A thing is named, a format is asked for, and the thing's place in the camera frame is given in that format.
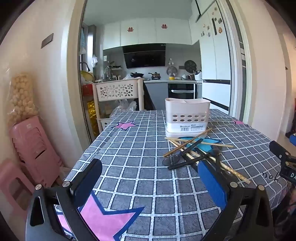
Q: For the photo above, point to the white refrigerator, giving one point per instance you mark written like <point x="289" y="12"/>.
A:
<point x="215" y="58"/>

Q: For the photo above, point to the grey checked star tablecloth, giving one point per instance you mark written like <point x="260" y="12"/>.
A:
<point x="138" y="162"/>

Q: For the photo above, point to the black range hood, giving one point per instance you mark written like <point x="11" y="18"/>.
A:
<point x="144" y="56"/>

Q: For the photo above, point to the grey kitchen counter cabinet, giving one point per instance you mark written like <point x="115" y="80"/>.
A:
<point x="159" y="95"/>

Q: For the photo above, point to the black wok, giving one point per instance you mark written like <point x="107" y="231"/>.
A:
<point x="137" y="74"/>

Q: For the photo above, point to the single pink plastic stool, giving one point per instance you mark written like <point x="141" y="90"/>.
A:
<point x="13" y="185"/>

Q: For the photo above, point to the dark round wall pan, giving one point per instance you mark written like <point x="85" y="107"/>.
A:
<point x="190" y="66"/>

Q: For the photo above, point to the red plastic basket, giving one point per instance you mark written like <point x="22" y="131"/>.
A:
<point x="87" y="90"/>

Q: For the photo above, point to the beige plastic storage cart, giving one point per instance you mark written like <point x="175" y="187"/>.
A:
<point x="115" y="90"/>

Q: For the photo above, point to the curved kitchen faucet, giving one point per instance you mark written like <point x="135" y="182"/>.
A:
<point x="84" y="64"/>

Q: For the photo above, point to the round metal steaming rack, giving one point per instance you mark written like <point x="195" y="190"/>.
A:
<point x="171" y="70"/>

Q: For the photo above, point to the hanging clear plastic bag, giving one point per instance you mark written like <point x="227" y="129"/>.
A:
<point x="94" y="61"/>

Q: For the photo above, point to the white plastic bag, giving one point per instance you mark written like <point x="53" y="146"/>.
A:
<point x="128" y="77"/>

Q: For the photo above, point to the bag of puffed snacks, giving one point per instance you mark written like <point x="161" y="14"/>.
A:
<point x="22" y="97"/>

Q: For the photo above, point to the stack of pink stools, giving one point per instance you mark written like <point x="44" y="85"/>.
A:
<point x="34" y="143"/>

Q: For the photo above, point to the yellow green colander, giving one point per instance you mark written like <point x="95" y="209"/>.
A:
<point x="86" y="76"/>

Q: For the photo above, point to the white countertop spice rack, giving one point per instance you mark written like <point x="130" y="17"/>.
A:
<point x="114" y="74"/>

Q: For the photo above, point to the black built-in oven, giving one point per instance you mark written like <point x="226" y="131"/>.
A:
<point x="181" y="95"/>

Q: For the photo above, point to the white plastic utensil holder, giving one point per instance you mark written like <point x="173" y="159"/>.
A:
<point x="187" y="109"/>

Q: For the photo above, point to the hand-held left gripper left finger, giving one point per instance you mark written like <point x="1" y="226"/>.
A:
<point x="87" y="185"/>

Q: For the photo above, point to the white upper kitchen cabinets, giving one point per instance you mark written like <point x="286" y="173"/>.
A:
<point x="138" y="34"/>

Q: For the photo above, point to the group of fridge magnets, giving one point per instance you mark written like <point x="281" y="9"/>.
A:
<point x="218" y="25"/>

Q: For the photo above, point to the grey wall switch plate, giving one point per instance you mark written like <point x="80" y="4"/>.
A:
<point x="47" y="40"/>

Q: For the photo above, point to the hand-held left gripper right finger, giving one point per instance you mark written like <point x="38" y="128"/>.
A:
<point x="211" y="183"/>

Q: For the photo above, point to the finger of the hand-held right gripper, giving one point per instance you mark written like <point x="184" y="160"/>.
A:
<point x="293" y="139"/>
<point x="281" y="153"/>

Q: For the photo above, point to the small cooking pot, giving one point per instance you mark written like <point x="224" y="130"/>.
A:
<point x="155" y="76"/>

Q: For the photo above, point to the yellow cooking oil bottle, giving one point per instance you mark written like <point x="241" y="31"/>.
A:
<point x="92" y="115"/>

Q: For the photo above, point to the white rice cooker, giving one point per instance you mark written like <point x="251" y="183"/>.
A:
<point x="198" y="76"/>

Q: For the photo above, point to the crumpled clear plastic bag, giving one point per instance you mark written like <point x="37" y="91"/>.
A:
<point x="123" y="109"/>

